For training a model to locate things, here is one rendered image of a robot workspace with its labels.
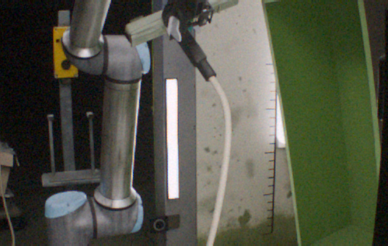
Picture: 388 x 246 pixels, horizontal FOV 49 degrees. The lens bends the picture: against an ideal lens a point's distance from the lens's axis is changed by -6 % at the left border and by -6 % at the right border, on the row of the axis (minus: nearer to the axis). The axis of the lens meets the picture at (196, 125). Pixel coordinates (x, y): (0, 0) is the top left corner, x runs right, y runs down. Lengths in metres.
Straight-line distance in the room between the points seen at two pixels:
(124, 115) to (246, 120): 1.22
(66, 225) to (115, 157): 0.30
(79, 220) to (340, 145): 1.30
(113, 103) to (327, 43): 1.13
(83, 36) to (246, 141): 1.52
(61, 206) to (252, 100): 1.34
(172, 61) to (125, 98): 0.97
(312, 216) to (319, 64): 0.73
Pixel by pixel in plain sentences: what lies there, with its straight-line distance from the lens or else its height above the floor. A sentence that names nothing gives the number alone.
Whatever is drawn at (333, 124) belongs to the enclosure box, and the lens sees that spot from 2.20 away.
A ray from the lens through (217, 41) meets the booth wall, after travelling 2.40.
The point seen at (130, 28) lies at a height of 1.45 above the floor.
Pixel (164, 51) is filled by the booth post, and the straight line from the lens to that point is 2.30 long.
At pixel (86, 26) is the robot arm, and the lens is 1.16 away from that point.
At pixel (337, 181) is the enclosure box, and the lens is 2.29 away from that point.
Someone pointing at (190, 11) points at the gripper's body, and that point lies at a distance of 0.98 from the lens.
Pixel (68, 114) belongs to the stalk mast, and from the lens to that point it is 2.42.
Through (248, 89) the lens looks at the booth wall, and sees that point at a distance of 2.49.
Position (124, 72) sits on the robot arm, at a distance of 1.33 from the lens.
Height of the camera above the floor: 1.39
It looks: 9 degrees down
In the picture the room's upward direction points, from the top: straight up
